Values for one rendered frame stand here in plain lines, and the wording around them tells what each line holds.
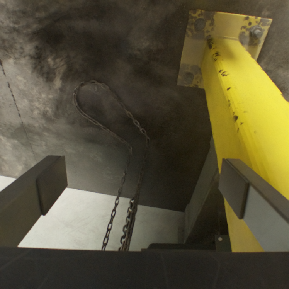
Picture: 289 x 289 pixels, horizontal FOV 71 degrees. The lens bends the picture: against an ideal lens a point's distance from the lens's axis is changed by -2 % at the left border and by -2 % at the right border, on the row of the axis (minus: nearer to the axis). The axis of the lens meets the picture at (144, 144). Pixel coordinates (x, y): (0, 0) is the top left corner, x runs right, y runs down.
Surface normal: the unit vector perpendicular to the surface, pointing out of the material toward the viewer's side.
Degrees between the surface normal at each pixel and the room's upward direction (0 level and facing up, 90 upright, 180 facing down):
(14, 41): 0
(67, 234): 90
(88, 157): 0
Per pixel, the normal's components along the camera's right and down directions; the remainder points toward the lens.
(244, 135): -0.78, -0.54
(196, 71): -0.14, 0.64
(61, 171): 1.00, 0.02
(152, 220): 0.07, -0.75
